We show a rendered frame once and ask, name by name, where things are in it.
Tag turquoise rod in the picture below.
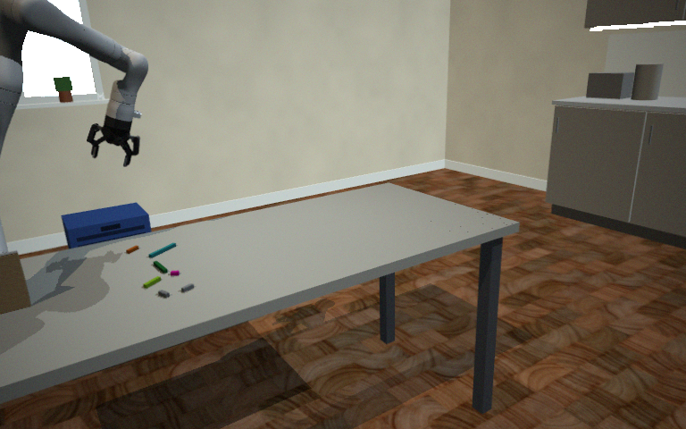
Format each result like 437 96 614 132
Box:
149 243 176 258

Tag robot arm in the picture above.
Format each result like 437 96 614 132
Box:
0 0 148 155

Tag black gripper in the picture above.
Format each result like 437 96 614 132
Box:
87 114 140 167

